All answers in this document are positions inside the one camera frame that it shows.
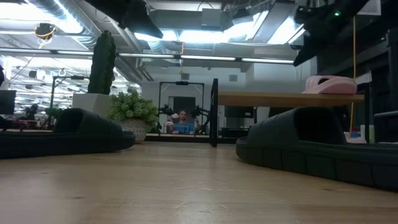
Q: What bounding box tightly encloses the grey ceiling box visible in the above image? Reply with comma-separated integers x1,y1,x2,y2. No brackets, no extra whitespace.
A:
201,8,223,28

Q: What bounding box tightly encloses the person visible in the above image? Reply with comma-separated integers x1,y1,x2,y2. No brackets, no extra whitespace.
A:
166,109,197,135

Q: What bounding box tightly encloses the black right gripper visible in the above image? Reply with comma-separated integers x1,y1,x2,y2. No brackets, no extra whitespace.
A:
294,0,371,67

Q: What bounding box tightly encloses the black slide sandal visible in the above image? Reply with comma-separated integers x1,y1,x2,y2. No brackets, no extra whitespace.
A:
235,106,398,191
0,108,136,159

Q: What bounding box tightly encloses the hanging yellow cord reel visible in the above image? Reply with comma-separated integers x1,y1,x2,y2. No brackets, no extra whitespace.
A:
34,22,57,41

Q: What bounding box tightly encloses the white and green bottle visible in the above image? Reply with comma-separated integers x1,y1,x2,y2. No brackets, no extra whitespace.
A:
359,124,376,144

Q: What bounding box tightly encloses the small green succulent plant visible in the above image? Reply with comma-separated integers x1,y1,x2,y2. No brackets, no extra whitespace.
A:
106,90,159,127

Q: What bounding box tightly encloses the black background rig frame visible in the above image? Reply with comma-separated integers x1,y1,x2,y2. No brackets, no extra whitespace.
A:
158,80,206,135

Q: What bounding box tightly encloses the wooden shelf with black frame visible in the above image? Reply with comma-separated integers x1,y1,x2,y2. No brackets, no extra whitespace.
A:
210,78,373,147

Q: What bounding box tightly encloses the patterned grey round pot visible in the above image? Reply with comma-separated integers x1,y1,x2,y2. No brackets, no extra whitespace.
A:
119,119,147,144

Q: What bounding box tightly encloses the black aluminium table frame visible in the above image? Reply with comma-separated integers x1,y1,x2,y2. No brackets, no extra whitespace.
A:
144,133,237,145

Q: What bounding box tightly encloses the yellow cable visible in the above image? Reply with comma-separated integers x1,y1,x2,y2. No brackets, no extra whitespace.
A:
349,15,358,134

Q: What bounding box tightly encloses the black background monitor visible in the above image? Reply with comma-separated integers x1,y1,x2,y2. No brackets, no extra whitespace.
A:
0,90,17,115

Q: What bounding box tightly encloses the pink slide sandal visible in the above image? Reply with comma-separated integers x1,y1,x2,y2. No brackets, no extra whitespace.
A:
302,75,358,95

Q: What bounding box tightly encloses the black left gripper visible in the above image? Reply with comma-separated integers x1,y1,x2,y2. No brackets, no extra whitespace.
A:
85,0,164,40

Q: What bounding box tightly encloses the tall green cactus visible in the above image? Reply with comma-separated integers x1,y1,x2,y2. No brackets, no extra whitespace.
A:
87,30,117,95

